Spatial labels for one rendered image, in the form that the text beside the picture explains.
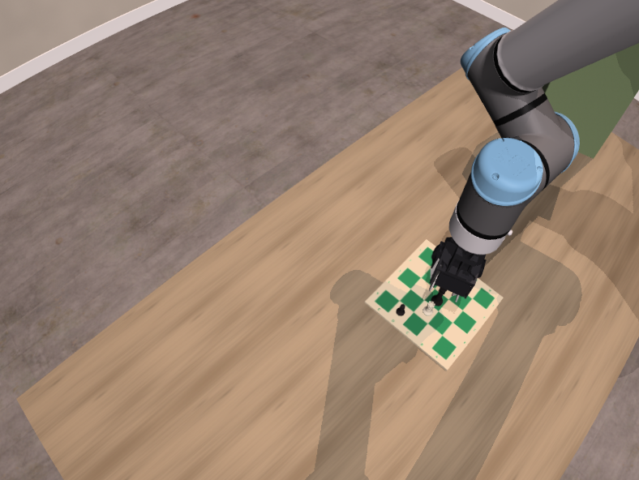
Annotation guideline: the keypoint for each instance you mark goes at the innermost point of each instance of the green and cream chessboard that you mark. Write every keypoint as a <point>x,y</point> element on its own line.
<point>452,325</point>

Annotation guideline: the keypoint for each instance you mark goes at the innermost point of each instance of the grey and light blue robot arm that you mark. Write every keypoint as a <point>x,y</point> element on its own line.
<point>507,70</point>

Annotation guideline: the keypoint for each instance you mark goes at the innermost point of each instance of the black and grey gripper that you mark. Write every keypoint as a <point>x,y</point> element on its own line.
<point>450,277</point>

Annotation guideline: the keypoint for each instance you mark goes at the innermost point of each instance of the white rook chess piece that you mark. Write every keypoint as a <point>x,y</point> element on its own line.
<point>427,310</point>

